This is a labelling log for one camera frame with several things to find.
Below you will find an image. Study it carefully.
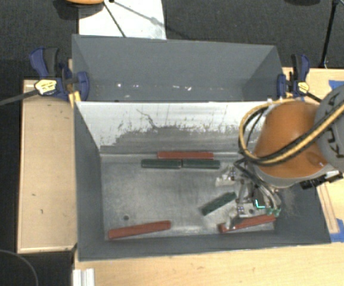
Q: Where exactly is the dark green flat block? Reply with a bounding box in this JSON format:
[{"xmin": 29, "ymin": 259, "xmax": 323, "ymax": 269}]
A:
[
  {"xmin": 182, "ymin": 158, "xmax": 221, "ymax": 170},
  {"xmin": 141, "ymin": 158, "xmax": 184, "ymax": 170},
  {"xmin": 201, "ymin": 191, "xmax": 238, "ymax": 216}
]

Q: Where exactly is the red-brown flat block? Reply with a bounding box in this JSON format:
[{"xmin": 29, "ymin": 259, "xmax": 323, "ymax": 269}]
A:
[
  {"xmin": 156, "ymin": 151, "xmax": 215, "ymax": 160},
  {"xmin": 107, "ymin": 220, "xmax": 172, "ymax": 241},
  {"xmin": 217, "ymin": 213, "xmax": 277, "ymax": 234}
]

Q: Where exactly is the black cylinder on white bracket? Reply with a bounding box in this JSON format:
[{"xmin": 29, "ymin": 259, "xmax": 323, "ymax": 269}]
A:
[{"xmin": 299, "ymin": 170, "xmax": 344, "ymax": 190}]

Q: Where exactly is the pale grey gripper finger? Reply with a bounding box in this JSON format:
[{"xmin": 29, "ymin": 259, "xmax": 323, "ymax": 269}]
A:
[{"xmin": 227, "ymin": 216, "xmax": 241, "ymax": 231}]

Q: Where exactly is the pale wood board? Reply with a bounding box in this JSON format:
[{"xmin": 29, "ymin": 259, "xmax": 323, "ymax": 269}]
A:
[{"xmin": 16, "ymin": 79, "xmax": 78, "ymax": 254}]

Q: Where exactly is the grey metal bin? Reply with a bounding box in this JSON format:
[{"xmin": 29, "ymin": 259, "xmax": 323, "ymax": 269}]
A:
[{"xmin": 70, "ymin": 34, "xmax": 332, "ymax": 262}]

